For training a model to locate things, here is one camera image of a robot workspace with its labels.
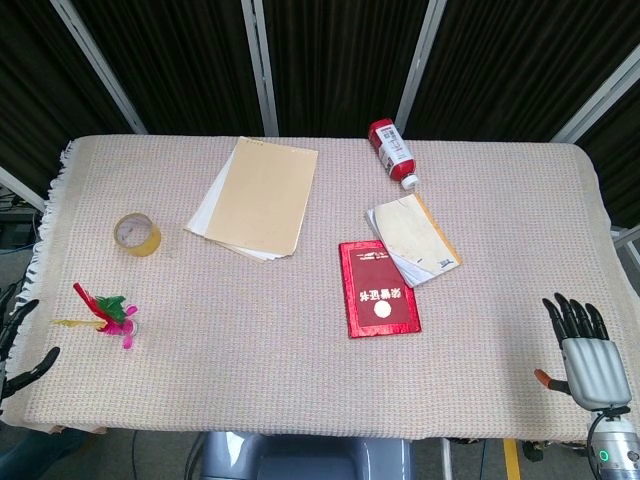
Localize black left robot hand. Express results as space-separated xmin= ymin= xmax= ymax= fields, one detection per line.
xmin=0 ymin=282 xmax=61 ymax=401

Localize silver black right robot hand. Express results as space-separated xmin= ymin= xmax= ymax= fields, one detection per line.
xmin=533 ymin=292 xmax=632 ymax=411

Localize colourful feather shuttlecock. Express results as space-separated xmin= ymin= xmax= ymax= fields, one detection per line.
xmin=49 ymin=282 xmax=140 ymax=351

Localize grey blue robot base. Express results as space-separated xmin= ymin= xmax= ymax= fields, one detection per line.
xmin=192 ymin=432 xmax=416 ymax=480

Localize clear packing tape roll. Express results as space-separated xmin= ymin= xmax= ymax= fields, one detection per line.
xmin=113 ymin=212 xmax=162 ymax=259

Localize white loose paper sheets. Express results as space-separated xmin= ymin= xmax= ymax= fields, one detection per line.
xmin=183 ymin=162 xmax=279 ymax=262

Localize dark pleated curtain panel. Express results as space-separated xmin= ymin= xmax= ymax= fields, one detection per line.
xmin=262 ymin=0 xmax=431 ymax=139
xmin=404 ymin=0 xmax=640 ymax=141
xmin=69 ymin=0 xmax=266 ymax=137
xmin=0 ymin=0 xmax=136 ymax=201

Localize worn yellowed paperback book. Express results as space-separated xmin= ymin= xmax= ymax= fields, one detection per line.
xmin=364 ymin=193 xmax=462 ymax=289

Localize red foil certificate folder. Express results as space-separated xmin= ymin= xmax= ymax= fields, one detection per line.
xmin=338 ymin=239 xmax=423 ymax=341

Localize beige woven tablecloth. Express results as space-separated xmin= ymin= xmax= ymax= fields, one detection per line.
xmin=9 ymin=134 xmax=614 ymax=442

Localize kraft cover spiral notepad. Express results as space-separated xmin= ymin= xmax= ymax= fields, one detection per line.
xmin=209 ymin=136 xmax=320 ymax=261

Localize red juice bottle white cap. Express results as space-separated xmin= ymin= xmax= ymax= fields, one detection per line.
xmin=368 ymin=118 xmax=419 ymax=191

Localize white metal frame post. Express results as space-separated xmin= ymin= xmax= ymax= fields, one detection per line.
xmin=610 ymin=225 xmax=640 ymax=301
xmin=397 ymin=0 xmax=449 ymax=140
xmin=0 ymin=164 xmax=49 ymax=214
xmin=549 ymin=57 xmax=640 ymax=145
xmin=241 ymin=0 xmax=280 ymax=137
xmin=49 ymin=0 xmax=149 ymax=136

